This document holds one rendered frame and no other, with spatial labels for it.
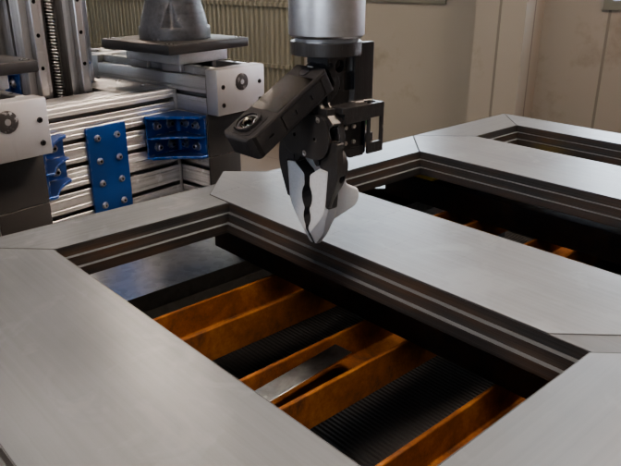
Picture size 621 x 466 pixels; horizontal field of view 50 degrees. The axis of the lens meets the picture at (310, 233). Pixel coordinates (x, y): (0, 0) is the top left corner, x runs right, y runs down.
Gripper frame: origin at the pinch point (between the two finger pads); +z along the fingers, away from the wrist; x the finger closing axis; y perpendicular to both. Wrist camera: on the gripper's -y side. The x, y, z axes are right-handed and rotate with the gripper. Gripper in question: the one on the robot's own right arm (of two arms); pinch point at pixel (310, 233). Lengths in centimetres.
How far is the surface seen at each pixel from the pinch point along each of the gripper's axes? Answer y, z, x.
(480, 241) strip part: 23.8, 5.8, -6.0
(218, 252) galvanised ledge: 20, 23, 48
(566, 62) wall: 329, 24, 144
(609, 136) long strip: 92, 6, 9
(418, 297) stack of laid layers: 8.4, 7.4, -8.6
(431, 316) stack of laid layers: 7.7, 8.6, -11.0
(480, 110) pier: 298, 53, 177
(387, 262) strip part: 10.3, 5.8, -2.3
